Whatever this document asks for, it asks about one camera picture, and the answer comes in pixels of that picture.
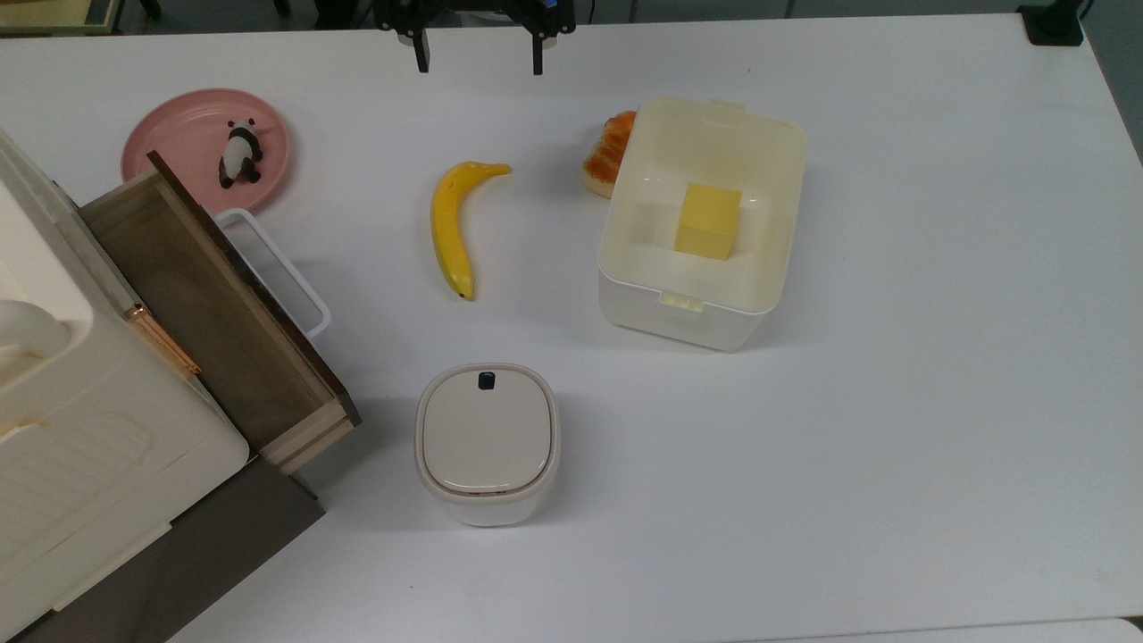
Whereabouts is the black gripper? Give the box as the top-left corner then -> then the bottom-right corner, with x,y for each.
373,0 -> 578,77

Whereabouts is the white plastic box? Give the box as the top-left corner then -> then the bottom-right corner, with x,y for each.
597,96 -> 808,353

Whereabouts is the orange glazed bread toy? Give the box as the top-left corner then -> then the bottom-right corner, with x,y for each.
582,110 -> 638,199

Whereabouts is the yellow banana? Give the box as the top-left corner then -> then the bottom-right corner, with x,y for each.
430,161 -> 513,302

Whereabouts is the panda toy figure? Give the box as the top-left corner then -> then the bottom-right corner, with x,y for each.
218,118 -> 265,190

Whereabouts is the yellow cube block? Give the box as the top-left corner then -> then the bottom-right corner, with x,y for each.
673,182 -> 744,262

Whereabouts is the pink plate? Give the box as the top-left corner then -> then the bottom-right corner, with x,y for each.
121,88 -> 291,215

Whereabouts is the dark brown wooden drawer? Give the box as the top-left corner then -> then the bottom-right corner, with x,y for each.
79,150 -> 363,476

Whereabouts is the white lidded trash bin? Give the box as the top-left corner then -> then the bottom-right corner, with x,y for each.
413,363 -> 563,528

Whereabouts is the yellow wooden furniture piece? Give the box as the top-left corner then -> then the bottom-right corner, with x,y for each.
0,0 -> 123,37

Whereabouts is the cream plastic storage cabinet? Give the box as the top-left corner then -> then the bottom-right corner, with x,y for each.
0,129 -> 327,643

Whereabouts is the white drawer handle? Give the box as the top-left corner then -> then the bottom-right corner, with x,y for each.
214,208 -> 332,340

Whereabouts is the black table clamp mount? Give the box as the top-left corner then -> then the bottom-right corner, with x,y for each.
1017,0 -> 1086,47

